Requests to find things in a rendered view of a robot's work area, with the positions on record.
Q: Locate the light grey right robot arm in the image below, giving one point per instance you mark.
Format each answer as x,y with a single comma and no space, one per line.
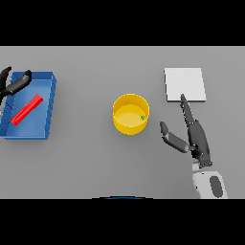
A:
209,185

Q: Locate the blue tray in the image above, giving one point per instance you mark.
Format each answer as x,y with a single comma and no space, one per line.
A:
30,106

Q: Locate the pale square scale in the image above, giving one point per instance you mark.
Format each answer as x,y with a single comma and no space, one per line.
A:
185,84

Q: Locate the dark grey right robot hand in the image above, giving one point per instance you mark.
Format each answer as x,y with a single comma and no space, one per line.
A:
197,138

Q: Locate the yellow bowl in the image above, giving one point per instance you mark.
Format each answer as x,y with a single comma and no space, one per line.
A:
130,114

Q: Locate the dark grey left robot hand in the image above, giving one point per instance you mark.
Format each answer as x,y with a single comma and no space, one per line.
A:
17,84

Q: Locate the red beaker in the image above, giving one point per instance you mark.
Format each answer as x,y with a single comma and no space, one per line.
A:
26,109

